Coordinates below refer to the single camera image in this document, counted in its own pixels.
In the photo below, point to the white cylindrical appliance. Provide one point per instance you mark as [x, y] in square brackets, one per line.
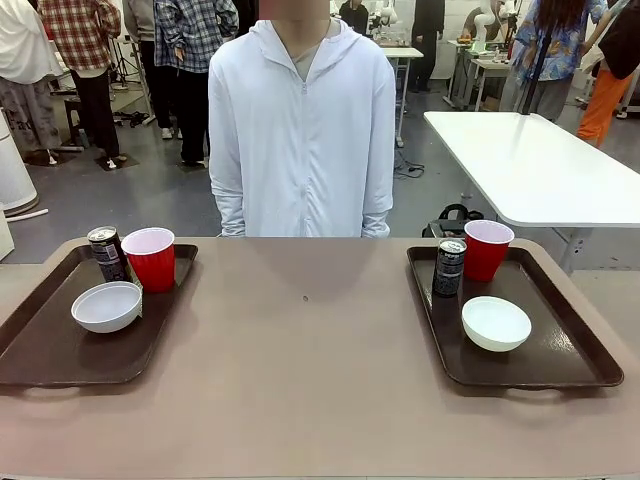
[15, 170]

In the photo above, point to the black vertical pole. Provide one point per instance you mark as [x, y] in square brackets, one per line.
[537, 55]

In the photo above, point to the bystander in red plaid shirt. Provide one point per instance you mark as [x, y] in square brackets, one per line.
[80, 30]

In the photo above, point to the small white workbench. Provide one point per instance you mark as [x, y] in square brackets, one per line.
[400, 52]

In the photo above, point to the red plastic cup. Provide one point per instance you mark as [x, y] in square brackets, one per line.
[150, 265]
[487, 255]

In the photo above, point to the white tube on floor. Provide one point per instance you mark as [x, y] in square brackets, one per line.
[27, 213]

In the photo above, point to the bystander in floral blue shirt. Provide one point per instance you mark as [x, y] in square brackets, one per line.
[555, 50]

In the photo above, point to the bystander in black clothes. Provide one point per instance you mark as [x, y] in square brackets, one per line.
[427, 30]

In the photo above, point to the bystander in orange trousers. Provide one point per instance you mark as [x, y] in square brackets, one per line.
[605, 95]

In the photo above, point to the white background table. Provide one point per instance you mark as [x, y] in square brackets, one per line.
[540, 165]

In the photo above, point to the person's right forearm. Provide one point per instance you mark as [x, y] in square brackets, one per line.
[234, 217]

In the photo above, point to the bystander in white shirt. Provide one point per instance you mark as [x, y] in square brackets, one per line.
[22, 50]

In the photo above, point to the person in white hoodie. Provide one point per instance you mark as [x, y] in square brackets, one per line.
[300, 135]

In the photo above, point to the black stool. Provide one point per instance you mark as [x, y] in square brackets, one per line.
[75, 107]

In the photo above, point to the black drink can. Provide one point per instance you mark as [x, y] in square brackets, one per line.
[448, 270]
[107, 257]

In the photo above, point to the white bowl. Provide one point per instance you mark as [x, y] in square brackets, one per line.
[106, 307]
[496, 322]

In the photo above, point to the bystander in grey top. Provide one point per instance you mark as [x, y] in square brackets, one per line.
[145, 30]

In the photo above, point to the brown plastic serving tray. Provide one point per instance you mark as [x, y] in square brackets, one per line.
[560, 350]
[50, 350]

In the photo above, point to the bystander in blue plaid shirt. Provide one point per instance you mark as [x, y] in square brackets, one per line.
[190, 35]

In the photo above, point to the person's left forearm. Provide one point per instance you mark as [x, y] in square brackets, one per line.
[375, 225]

